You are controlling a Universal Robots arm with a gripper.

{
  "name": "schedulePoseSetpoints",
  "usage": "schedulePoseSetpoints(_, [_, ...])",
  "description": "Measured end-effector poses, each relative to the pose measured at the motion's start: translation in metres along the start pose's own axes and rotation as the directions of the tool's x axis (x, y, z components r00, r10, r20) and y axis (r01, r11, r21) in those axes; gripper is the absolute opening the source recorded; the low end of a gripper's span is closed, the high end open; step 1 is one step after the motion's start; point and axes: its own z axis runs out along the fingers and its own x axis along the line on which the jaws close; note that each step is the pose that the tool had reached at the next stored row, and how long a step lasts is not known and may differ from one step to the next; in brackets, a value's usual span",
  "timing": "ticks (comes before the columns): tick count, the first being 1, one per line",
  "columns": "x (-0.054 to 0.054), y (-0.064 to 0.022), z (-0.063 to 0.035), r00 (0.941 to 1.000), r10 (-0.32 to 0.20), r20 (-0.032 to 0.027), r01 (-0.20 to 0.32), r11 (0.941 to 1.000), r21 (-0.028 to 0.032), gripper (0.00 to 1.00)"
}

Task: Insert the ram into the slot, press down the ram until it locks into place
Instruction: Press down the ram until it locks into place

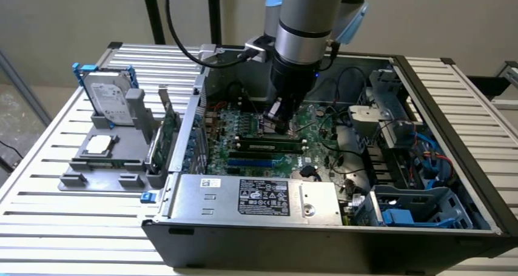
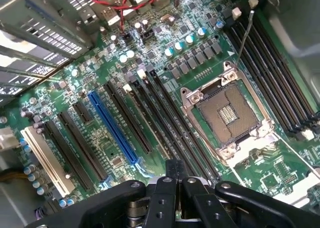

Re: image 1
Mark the blue disk caddy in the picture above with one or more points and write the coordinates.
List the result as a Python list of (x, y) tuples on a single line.
[(87, 68)]

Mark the blue case latch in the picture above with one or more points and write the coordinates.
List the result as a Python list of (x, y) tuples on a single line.
[(149, 196)]

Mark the green RAM stick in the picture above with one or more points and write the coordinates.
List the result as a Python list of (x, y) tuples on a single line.
[(267, 150)]

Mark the black stand pole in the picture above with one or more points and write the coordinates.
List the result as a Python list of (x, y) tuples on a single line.
[(153, 12), (214, 12)]

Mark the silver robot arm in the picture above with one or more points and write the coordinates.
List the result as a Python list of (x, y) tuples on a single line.
[(303, 15)]

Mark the grey parts rack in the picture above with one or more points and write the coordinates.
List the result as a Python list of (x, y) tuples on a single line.
[(101, 185)]

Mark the metal disk bay cage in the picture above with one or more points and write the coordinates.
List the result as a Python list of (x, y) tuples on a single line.
[(385, 88)]

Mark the black PC case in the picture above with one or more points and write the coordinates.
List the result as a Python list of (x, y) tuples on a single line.
[(283, 245)]

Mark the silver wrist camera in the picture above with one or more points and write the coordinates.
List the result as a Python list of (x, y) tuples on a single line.
[(257, 48)]

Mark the silver CPU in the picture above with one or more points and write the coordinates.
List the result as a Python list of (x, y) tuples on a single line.
[(99, 144)]

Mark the green graphics card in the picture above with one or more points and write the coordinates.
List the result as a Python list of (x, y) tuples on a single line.
[(162, 142)]

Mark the silver power supply unit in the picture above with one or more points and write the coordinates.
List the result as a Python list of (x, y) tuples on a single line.
[(210, 203)]

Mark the grey fan duct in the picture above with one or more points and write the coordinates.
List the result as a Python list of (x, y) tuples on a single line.
[(364, 113)]

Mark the green motherboard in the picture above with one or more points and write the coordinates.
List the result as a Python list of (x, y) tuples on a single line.
[(324, 148)]

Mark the blue expansion slot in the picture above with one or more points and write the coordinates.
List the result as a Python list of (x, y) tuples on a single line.
[(249, 162)]

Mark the blue plastic disk bay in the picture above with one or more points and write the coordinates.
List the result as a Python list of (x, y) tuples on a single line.
[(421, 197)]

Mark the silver hard disk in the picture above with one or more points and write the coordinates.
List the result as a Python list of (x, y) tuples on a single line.
[(107, 100)]

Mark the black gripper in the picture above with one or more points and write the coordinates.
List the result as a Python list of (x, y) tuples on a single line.
[(293, 76)]

